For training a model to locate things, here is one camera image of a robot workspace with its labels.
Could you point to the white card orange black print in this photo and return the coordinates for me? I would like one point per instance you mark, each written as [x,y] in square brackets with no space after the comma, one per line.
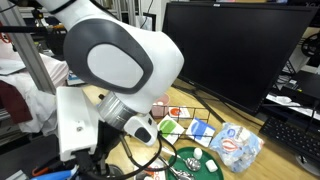
[156,168]

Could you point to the silver metal spoon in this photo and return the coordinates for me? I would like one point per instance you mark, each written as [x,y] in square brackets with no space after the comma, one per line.
[181,174]
[192,163]

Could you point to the dark red cloth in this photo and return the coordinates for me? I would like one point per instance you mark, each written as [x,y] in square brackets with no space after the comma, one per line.
[13,101]

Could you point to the aluminium frame post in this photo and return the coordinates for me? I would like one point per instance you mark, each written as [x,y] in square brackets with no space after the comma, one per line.
[28,50]

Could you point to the white pink cloth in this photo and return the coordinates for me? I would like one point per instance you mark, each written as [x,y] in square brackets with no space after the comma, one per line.
[40,96]

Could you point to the white marshmallow block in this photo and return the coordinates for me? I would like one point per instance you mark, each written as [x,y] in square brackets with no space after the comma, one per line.
[211,165]
[198,153]

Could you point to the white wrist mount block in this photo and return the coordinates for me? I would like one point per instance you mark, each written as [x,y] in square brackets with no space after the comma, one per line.
[75,116]

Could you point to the large black computer monitor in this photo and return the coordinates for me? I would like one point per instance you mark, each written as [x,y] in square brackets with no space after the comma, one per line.
[240,50]

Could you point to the black electronics box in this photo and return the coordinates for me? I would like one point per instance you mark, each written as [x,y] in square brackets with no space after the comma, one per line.
[305,86]

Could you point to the silver metal pot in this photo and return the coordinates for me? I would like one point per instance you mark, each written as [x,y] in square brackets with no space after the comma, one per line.
[115,172]

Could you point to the black keyboard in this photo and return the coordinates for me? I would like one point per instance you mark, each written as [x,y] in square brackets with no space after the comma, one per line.
[293,138]

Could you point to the white card green print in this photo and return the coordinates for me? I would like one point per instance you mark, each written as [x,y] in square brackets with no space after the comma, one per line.
[170,128]

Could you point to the clear plastic bag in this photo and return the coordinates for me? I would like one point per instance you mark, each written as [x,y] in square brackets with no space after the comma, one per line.
[236,146]

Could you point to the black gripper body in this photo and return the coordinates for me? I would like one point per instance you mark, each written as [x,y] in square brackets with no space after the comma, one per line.
[100,143]

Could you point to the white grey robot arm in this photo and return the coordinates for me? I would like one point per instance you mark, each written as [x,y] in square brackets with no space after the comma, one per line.
[120,56]

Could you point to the green round plate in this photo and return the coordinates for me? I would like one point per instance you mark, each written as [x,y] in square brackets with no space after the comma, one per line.
[213,175]

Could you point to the white card blue print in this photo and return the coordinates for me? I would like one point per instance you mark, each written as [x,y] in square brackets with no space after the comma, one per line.
[200,131]

